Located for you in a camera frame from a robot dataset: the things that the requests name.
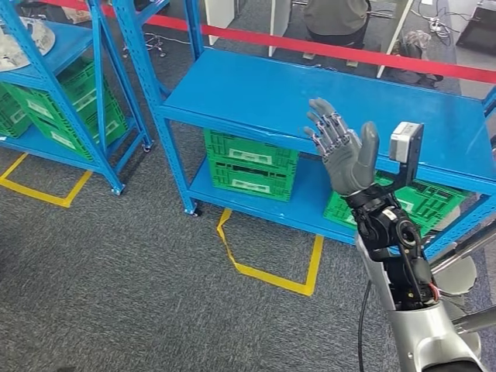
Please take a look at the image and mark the white desk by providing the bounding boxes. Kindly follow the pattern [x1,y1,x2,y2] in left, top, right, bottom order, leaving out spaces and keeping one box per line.
[204,0,236,32]
[268,0,415,79]

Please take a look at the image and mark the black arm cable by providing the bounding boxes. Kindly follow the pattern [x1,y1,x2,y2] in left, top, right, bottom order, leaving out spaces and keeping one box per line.
[357,279,373,372]

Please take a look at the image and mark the silver wheel cover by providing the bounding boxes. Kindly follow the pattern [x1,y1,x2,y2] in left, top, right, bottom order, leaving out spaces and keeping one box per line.
[0,16,56,73]

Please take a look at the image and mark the blue metal shelf rack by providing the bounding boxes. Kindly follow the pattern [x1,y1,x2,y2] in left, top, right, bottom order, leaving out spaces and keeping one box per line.
[0,0,171,196]
[112,0,496,260]

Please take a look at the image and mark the black round stool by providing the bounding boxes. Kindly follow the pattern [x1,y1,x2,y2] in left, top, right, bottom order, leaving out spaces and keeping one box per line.
[123,31,168,58]

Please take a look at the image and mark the grey backpack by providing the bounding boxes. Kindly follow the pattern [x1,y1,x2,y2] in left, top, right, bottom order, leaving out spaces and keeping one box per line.
[389,29,445,89]

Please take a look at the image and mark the yellow floor tape outline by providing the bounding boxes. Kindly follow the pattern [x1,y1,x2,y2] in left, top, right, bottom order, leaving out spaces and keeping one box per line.
[0,152,93,209]
[216,208,324,298]

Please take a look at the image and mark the red barrier belt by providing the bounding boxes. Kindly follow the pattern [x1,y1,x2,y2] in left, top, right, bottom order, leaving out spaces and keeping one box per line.
[42,0,496,86]

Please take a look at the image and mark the chrome barrier post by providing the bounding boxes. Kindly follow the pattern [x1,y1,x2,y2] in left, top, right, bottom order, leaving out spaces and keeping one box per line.
[442,302,496,360]
[427,220,496,296]

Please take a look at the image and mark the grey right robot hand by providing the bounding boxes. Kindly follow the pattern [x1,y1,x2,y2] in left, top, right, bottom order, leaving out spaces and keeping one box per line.
[303,97,380,197]

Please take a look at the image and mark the black microwave oven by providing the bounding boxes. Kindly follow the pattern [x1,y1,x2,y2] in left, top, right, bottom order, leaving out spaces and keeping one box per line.
[456,2,496,57]

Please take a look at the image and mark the person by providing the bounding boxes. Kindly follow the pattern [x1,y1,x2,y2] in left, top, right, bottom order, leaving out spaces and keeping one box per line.
[303,0,372,67]

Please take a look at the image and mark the white plastic bag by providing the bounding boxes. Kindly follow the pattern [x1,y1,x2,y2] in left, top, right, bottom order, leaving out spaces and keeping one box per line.
[63,5,92,24]

